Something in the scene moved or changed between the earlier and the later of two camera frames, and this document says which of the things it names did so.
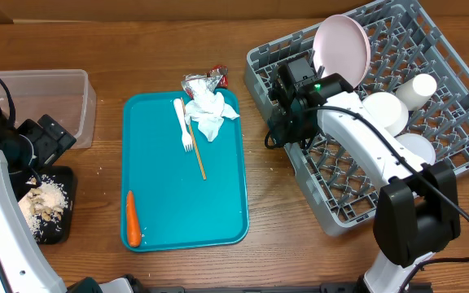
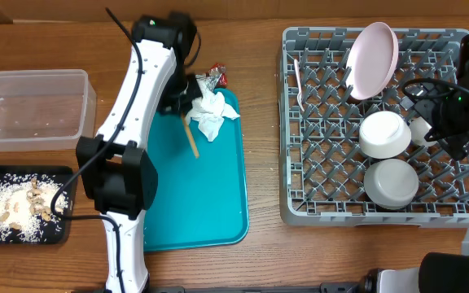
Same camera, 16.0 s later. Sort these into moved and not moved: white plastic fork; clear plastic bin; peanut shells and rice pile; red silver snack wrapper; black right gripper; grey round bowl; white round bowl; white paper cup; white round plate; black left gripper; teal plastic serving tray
Moved: black left gripper; white round plate; black right gripper; white round bowl; white plastic fork; grey round bowl; white paper cup
Not moved: teal plastic serving tray; peanut shells and rice pile; red silver snack wrapper; clear plastic bin
